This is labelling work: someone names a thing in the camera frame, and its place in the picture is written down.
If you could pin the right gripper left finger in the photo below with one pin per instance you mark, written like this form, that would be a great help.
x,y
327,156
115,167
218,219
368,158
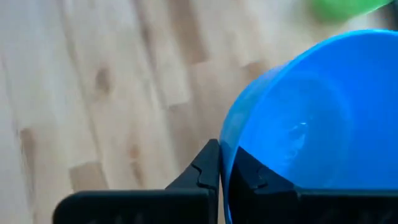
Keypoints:
x,y
192,202

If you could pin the green plastic mini bowl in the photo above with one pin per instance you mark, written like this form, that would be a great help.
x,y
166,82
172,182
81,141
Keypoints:
x,y
342,7

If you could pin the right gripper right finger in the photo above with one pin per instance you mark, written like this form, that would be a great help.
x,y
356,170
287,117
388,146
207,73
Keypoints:
x,y
264,205

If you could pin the blue plastic mini bowl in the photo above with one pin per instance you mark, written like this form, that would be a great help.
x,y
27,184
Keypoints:
x,y
311,109

